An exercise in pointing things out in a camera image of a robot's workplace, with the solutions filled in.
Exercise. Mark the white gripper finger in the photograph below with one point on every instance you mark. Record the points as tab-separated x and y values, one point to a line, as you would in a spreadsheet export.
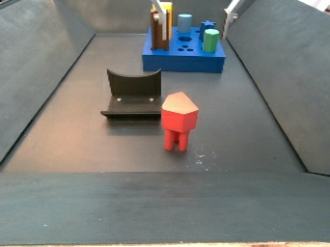
162	16
230	16

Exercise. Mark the red three prong block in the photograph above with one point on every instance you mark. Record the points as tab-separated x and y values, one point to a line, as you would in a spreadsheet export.
179	119

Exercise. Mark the blue peg board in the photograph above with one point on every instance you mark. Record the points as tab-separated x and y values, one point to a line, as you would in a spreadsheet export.
185	55

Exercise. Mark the yellow arch block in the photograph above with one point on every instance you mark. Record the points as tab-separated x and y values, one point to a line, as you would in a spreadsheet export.
167	6

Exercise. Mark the dark blue star block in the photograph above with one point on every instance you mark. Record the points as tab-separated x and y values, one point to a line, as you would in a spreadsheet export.
207	26

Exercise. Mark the light blue cylinder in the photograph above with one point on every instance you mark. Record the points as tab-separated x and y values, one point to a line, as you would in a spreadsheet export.
185	20

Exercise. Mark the green hexagonal peg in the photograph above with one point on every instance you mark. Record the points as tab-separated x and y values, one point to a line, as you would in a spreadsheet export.
210	40

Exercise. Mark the brown arch block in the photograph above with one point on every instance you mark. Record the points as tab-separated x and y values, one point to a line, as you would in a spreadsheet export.
158	43

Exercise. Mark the black curved holder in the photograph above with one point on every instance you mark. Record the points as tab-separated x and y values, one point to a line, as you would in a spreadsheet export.
135	96

